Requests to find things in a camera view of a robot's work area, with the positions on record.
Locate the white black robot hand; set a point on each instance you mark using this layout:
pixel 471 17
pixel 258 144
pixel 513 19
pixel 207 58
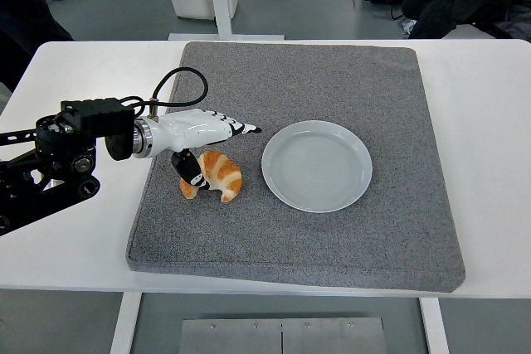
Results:
pixel 195 130

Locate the orange croissant bread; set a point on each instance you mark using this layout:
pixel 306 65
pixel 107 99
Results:
pixel 226 176

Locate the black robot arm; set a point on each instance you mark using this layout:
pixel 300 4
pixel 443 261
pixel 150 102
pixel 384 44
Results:
pixel 62 155

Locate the pale grey round plate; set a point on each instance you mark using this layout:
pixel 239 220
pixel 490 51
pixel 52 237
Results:
pixel 317 167

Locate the grey speckled mat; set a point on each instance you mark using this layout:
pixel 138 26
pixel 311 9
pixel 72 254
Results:
pixel 298 246

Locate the white table leg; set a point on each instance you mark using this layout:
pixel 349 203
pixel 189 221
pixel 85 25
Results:
pixel 435 329
pixel 124 325

